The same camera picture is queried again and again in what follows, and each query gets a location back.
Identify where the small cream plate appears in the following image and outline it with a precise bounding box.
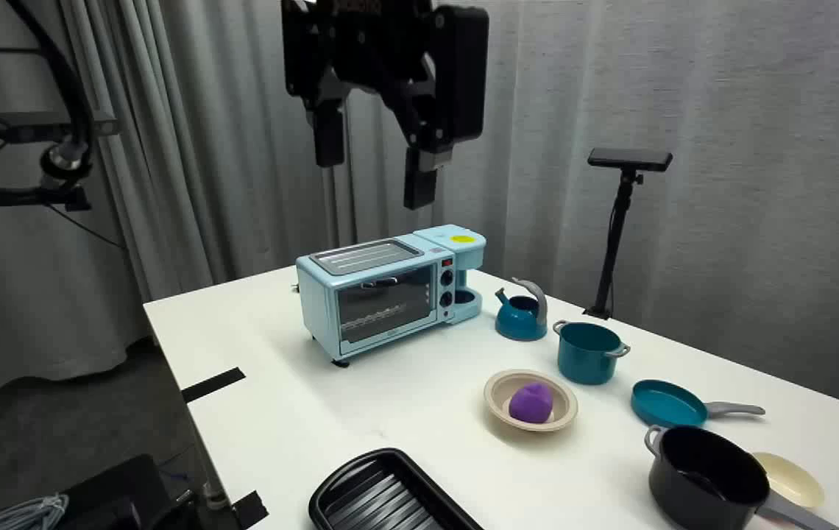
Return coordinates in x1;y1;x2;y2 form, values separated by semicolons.
751;451;828;511

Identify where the black stand with crossbar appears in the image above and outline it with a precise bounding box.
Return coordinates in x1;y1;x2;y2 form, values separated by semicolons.
586;145;676;321

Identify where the purple plushy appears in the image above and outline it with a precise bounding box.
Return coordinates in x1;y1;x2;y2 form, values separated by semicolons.
505;380;560;426

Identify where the cream bowl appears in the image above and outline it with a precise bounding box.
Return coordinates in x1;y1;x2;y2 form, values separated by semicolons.
480;369;579;435

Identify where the grey blue cloth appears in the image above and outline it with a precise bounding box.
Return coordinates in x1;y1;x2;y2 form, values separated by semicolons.
0;492;73;530

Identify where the teal toy kettle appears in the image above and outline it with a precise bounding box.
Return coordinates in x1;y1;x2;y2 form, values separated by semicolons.
492;276;551;344

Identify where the light blue toaster oven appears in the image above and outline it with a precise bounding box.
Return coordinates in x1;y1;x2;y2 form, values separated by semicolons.
293;220;489;370

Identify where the black tape strip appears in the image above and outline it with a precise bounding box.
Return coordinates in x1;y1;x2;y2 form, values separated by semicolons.
179;364;246;402

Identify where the black toy saucepan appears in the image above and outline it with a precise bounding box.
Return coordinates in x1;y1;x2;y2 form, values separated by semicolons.
642;423;839;530

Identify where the black ridged tray plate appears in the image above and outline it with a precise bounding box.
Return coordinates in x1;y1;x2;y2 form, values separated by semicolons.
305;445;486;530

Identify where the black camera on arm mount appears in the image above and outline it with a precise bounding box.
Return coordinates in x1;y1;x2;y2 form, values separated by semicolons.
0;108;124;215

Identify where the teal toy frying pan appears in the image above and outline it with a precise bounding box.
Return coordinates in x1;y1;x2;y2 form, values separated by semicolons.
629;377;769;430

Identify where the teal toy pot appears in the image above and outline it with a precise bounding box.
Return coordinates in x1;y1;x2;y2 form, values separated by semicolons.
551;317;632;388

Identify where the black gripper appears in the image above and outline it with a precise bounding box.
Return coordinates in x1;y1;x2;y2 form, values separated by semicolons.
279;0;492;215

